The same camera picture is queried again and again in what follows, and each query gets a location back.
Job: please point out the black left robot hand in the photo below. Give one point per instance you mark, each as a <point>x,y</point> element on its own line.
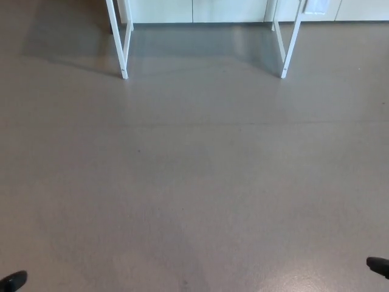
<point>13,281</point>

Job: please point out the white desk leg frame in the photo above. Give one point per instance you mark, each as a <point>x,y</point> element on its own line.
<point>292,39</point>
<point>116,39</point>

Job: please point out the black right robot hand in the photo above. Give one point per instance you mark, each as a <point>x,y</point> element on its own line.
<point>380,266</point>

